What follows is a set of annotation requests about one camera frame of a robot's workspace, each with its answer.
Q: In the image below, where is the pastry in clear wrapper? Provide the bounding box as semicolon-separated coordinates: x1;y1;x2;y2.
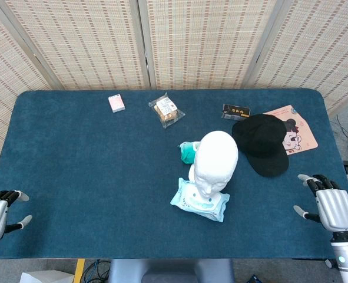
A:
148;91;186;129

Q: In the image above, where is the blue felt table cover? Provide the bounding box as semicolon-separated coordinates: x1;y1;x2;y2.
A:
0;89;348;260

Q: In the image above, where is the bamboo folding screen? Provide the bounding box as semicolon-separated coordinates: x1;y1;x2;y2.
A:
0;0;348;192

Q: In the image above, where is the white foam mannequin head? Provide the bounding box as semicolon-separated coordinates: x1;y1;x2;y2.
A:
188;130;239;199

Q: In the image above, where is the blue cable bundle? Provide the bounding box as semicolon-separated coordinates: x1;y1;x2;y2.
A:
82;259;112;283

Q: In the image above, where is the light blue wet wipes pack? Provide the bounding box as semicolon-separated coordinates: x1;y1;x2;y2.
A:
170;177;230;223

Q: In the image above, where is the black snack packet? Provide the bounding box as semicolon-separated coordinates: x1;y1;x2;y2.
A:
221;103;252;121

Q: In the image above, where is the teal small object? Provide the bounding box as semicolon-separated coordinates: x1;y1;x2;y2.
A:
178;140;203;165

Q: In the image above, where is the black baseball cap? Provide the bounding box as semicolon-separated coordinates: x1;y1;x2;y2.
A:
231;113;290;178

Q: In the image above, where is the pink playing card box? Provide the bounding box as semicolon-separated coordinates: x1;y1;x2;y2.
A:
108;94;126;114

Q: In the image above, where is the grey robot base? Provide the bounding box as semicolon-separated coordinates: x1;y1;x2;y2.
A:
108;258;235;283

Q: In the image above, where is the white box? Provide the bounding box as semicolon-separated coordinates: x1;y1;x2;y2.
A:
19;271;75;283

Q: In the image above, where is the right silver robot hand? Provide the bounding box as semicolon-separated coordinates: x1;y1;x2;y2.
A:
293;173;348;233

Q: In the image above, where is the yellow strip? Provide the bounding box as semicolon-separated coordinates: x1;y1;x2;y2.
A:
73;258;86;283

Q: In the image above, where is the pink cartoon mouse pad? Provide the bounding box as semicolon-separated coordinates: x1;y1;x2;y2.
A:
263;104;319;156

